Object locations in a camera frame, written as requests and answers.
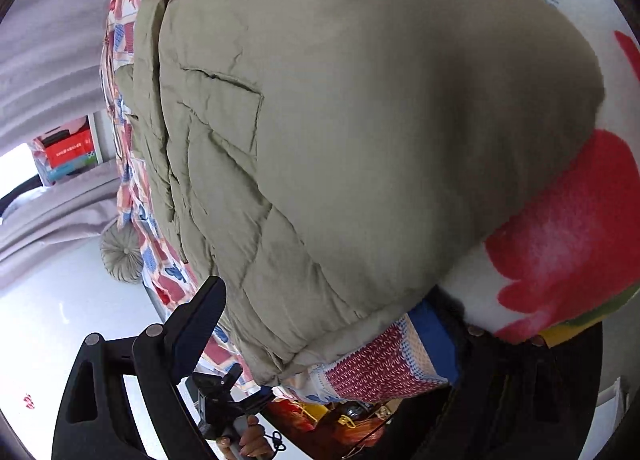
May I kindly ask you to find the person's left hand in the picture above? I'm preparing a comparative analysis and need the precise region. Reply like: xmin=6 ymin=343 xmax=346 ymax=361
xmin=216 ymin=414 xmax=274 ymax=460

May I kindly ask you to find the red box on shelf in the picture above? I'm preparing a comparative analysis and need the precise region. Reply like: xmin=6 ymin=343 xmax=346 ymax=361
xmin=41 ymin=127 xmax=94 ymax=169

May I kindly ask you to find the round green pleated cushion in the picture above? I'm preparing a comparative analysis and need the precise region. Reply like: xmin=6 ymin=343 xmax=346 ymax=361
xmin=100 ymin=223 xmax=143 ymax=284

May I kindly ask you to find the white shelf unit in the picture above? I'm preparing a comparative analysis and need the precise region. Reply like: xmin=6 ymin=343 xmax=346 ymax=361
xmin=27 ymin=110 xmax=115 ymax=186

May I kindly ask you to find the grey curtain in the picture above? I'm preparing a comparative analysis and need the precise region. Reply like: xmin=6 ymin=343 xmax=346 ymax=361
xmin=1 ymin=0 xmax=119 ymax=292

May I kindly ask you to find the olive green padded jacket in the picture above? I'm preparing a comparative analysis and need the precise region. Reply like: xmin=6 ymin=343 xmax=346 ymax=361
xmin=115 ymin=0 xmax=604 ymax=384

